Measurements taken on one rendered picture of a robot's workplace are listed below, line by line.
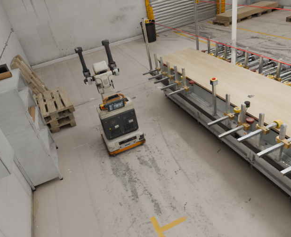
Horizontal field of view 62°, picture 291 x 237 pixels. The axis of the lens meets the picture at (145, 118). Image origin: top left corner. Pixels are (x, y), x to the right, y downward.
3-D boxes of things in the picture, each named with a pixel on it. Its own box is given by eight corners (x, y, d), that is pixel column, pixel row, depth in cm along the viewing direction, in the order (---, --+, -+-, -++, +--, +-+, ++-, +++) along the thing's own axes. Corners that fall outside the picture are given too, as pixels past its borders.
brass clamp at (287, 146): (286, 149, 216) (287, 145, 213) (274, 141, 227) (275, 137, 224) (292, 146, 218) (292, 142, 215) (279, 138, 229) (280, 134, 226)
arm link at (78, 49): (75, 48, 356) (81, 46, 359) (74, 48, 369) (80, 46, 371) (84, 77, 374) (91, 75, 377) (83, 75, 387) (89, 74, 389)
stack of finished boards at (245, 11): (278, 6, 955) (278, 1, 946) (229, 21, 892) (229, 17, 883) (262, 5, 1016) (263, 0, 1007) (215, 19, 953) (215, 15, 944)
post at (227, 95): (227, 128, 298) (227, 94, 272) (225, 127, 300) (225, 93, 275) (229, 127, 298) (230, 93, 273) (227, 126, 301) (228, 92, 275)
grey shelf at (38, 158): (33, 191, 358) (-25, 101, 274) (33, 156, 430) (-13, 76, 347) (63, 179, 368) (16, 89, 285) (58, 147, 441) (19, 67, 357)
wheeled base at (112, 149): (147, 143, 400) (144, 131, 387) (110, 157, 386) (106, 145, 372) (133, 124, 455) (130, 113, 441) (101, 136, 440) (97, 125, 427)
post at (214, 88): (214, 116, 315) (213, 85, 291) (212, 114, 319) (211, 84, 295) (217, 115, 316) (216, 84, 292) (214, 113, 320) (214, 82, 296)
